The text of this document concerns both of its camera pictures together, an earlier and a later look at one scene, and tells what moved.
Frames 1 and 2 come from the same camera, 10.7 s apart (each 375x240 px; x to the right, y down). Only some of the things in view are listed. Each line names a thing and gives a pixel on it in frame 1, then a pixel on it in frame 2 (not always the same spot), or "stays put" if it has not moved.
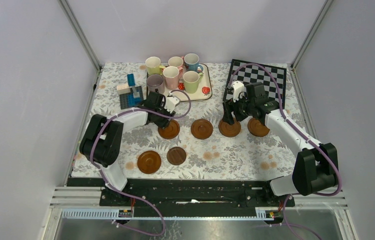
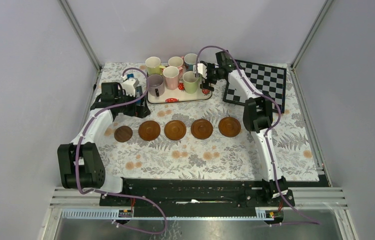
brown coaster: [149, 162] to [149, 130]
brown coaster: [170, 131] stays put
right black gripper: [229, 106] to [205, 84]
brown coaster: [229, 130] stays put
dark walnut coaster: [176, 156] to [123, 133]
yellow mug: [153, 65] stays put
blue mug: [191, 61] stays put
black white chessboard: [252, 74] stays put
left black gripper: [163, 123] to [140, 113]
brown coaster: [201, 129] stays put
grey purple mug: [155, 81] stays put
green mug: [191, 78] stays put
